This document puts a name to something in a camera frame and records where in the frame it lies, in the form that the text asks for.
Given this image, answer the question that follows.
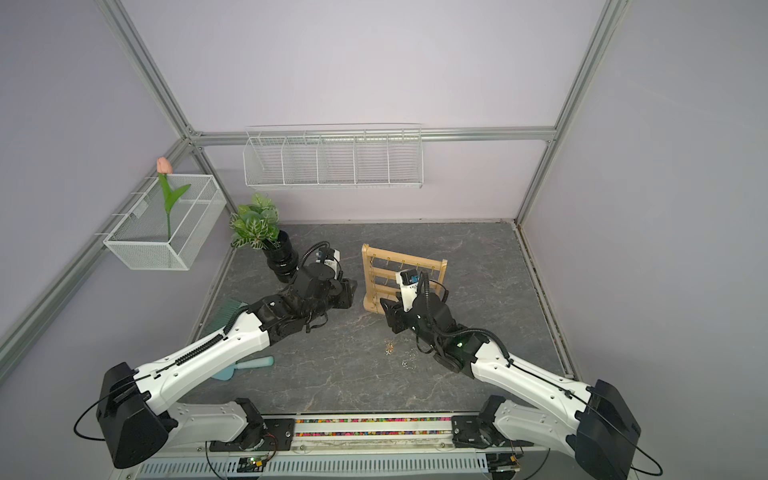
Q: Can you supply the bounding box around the wooden jewelry display stand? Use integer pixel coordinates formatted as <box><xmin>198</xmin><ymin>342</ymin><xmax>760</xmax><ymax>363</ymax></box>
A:
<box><xmin>361</xmin><ymin>244</ymin><xmax>448</xmax><ymax>314</ymax></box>

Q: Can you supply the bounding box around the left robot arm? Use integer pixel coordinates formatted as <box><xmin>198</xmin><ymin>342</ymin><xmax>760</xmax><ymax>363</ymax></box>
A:
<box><xmin>91</xmin><ymin>241</ymin><xmax>357</xmax><ymax>470</ymax></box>

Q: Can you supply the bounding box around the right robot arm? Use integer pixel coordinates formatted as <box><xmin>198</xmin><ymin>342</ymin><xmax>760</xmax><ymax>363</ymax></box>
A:
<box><xmin>381</xmin><ymin>269</ymin><xmax>641</xmax><ymax>479</ymax></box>

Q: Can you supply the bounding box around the black plant pot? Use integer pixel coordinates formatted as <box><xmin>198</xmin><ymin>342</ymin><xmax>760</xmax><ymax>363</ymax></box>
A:
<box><xmin>262</xmin><ymin>230</ymin><xmax>299</xmax><ymax>284</ymax></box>

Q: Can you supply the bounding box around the green artificial potted plant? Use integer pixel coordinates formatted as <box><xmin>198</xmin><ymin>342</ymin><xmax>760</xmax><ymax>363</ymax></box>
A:
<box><xmin>229</xmin><ymin>193</ymin><xmax>280</xmax><ymax>250</ymax></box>

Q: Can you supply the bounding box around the teal dustpan brush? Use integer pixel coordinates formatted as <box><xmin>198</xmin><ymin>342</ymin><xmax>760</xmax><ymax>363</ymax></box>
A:
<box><xmin>199</xmin><ymin>299</ymin><xmax>275</xmax><ymax>381</ymax></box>

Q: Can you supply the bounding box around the pink artificial tulip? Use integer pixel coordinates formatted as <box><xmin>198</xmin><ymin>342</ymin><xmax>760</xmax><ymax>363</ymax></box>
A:
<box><xmin>156</xmin><ymin>157</ymin><xmax>191</xmax><ymax>241</ymax></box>

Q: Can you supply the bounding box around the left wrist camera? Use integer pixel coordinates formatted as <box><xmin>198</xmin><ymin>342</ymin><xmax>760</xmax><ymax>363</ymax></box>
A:
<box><xmin>316</xmin><ymin>246</ymin><xmax>342</xmax><ymax>279</ymax></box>

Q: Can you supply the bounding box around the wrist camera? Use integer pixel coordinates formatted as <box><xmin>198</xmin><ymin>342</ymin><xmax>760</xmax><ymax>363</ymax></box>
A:
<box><xmin>316</xmin><ymin>246</ymin><xmax>342</xmax><ymax>279</ymax></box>
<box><xmin>395</xmin><ymin>269</ymin><xmax>421</xmax><ymax>312</ymax></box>

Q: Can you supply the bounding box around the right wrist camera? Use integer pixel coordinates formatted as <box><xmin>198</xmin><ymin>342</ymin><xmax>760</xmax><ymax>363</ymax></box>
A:
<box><xmin>395</xmin><ymin>269</ymin><xmax>421</xmax><ymax>312</ymax></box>

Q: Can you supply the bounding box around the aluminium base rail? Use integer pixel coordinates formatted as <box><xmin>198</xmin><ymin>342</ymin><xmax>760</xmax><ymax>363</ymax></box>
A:
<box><xmin>119</xmin><ymin>410</ymin><xmax>625</xmax><ymax>457</ymax></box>

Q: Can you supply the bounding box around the white cable duct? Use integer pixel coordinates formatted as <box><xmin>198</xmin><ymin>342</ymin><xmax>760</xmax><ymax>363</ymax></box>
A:
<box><xmin>132</xmin><ymin>453</ymin><xmax>490</xmax><ymax>479</ymax></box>

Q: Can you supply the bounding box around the white wire wall shelf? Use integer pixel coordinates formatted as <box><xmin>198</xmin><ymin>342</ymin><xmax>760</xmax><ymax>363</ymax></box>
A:
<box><xmin>243</xmin><ymin>123</ymin><xmax>424</xmax><ymax>189</ymax></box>

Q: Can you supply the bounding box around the white mesh wall basket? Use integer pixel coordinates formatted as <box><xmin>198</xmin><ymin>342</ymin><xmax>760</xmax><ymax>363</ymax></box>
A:
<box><xmin>103</xmin><ymin>174</ymin><xmax>226</xmax><ymax>271</ymax></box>

